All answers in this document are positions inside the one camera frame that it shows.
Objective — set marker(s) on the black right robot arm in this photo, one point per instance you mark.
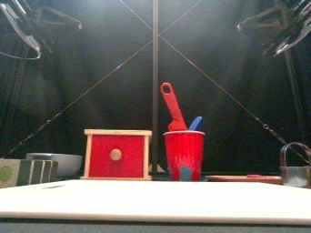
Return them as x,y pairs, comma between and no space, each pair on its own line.
263,16

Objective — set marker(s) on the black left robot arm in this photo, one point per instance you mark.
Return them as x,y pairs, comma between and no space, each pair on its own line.
56,16

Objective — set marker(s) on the toy salmon piece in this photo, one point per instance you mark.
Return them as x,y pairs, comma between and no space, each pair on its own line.
256,176

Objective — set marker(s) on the red toy spatula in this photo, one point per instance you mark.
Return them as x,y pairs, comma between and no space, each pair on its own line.
172,106

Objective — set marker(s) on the blue toy utensil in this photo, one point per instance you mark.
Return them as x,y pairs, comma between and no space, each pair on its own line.
196,123

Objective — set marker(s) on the grey bowl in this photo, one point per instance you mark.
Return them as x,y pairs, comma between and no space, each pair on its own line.
66,162

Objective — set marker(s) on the grey padlock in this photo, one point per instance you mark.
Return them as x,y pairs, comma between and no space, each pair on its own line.
296,174

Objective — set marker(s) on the wooden box with red drawer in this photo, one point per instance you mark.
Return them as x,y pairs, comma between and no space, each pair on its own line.
116,154

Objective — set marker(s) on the red plastic cup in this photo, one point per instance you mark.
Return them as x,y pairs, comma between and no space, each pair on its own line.
184,156

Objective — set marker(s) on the beige green striped block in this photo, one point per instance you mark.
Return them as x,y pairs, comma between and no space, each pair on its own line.
24,173

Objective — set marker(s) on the wooden board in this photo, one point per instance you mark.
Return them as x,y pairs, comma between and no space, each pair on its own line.
243,179

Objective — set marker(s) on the white cutting board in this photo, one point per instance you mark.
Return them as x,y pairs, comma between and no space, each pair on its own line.
154,200

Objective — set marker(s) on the vertical metal frame pole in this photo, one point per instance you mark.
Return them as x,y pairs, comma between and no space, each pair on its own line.
154,91

